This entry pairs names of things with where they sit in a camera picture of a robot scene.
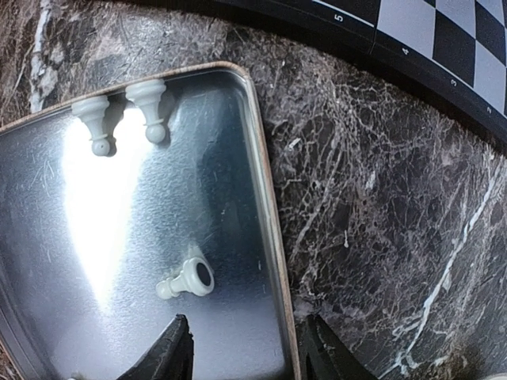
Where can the white pawn in tray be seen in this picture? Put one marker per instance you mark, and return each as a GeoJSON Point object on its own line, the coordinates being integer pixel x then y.
{"type": "Point", "coordinates": [91, 111]}
{"type": "Point", "coordinates": [146, 96]}

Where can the white pawn lying centre tray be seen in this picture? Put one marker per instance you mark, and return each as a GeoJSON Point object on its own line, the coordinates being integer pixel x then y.
{"type": "Point", "coordinates": [195, 277]}

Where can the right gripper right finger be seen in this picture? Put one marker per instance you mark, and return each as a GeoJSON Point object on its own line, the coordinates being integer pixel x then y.
{"type": "Point", "coordinates": [326, 357]}

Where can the black grey chessboard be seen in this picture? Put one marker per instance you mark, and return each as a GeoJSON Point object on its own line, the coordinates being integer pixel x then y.
{"type": "Point", "coordinates": [457, 49]}

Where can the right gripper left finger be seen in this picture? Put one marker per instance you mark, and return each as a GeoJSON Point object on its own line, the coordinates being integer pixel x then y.
{"type": "Point", "coordinates": [169, 357]}

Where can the white pawn in tray left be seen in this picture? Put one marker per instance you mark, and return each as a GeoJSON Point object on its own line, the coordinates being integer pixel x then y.
{"type": "Point", "coordinates": [146, 96]}

